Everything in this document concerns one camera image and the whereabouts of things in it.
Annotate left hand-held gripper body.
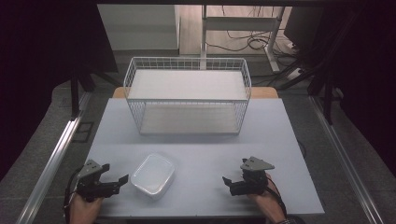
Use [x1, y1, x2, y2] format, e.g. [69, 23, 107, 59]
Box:
[75, 159, 121, 203]

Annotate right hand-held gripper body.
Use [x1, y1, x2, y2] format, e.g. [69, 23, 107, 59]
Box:
[230, 156, 276, 197]

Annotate person's right hand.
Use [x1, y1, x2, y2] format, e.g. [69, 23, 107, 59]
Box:
[247, 173, 287, 218]

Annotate person's left hand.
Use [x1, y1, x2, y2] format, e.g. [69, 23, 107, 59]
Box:
[68, 193, 106, 224]

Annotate white plastic lidded container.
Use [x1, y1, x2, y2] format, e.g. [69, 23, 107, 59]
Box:
[130, 152, 177, 200]

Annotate pale table cover sheet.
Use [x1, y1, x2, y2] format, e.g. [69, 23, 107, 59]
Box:
[83, 98, 325, 218]

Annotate black metal stand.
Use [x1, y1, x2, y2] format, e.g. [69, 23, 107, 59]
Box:
[276, 18, 359, 126]
[69, 70, 96, 121]

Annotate white cabinet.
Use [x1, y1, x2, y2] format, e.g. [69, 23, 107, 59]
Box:
[96, 4, 182, 52]

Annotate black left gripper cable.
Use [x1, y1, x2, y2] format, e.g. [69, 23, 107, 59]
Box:
[63, 167, 84, 218]

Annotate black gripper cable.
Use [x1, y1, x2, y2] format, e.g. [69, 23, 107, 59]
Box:
[266, 185, 289, 217]
[63, 167, 84, 218]

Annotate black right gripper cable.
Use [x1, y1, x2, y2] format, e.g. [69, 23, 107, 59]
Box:
[266, 185, 289, 217]

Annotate black floor socket frame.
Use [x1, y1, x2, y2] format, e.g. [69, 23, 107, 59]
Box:
[72, 120, 95, 144]

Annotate aluminium rail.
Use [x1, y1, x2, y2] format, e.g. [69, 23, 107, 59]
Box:
[15, 92, 92, 224]
[307, 94, 387, 224]

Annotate black wrist strap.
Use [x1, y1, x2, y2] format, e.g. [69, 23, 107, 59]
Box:
[276, 217, 306, 224]

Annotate white wire basket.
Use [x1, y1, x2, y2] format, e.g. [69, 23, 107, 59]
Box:
[122, 56, 252, 136]

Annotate black floor cables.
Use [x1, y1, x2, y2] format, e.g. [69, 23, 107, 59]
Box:
[206, 5, 302, 59]

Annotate white metal desk frame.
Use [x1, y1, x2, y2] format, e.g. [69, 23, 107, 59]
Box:
[200, 4, 286, 74]

